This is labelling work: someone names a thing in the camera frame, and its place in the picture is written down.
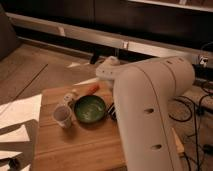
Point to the black eraser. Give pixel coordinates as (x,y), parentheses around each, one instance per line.
(111,112)

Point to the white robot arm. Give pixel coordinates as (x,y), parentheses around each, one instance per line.
(141,91)

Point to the orange carrot toy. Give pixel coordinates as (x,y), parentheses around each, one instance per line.
(94,88)

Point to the green bowl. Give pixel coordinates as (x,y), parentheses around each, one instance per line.
(89,109)

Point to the small white bottle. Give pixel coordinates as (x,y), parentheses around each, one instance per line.
(70,98)

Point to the white paper cup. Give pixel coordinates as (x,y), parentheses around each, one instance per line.
(62,115)

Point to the wooden board table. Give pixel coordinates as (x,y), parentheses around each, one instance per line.
(82,147)

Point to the metal rail frame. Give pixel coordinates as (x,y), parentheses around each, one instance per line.
(117,41)

